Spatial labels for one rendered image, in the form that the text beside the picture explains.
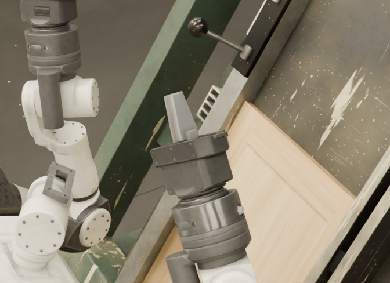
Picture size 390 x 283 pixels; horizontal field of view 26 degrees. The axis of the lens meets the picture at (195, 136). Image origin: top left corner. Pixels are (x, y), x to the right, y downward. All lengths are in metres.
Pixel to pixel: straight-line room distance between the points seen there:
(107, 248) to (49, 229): 0.80
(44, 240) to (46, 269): 0.09
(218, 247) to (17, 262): 0.31
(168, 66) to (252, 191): 0.38
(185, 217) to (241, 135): 0.56
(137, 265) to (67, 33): 0.56
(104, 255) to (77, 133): 0.46
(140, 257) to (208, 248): 0.69
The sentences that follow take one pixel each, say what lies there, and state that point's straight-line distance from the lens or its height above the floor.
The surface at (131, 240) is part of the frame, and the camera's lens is 2.05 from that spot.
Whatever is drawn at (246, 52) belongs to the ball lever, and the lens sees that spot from 1.57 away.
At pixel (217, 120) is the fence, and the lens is 1.61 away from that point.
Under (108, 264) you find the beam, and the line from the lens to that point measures 1.86.
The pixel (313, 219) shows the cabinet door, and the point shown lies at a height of 1.24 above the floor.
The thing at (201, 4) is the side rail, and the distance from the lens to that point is 1.76.
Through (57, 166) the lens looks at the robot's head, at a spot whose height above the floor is 1.45.
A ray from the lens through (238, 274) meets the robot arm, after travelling 1.04.
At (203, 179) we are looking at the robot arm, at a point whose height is 1.53.
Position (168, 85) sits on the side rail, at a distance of 1.81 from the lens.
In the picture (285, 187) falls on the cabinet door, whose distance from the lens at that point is 1.49.
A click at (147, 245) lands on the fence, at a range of 1.71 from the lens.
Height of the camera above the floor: 2.18
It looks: 36 degrees down
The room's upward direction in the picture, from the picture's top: straight up
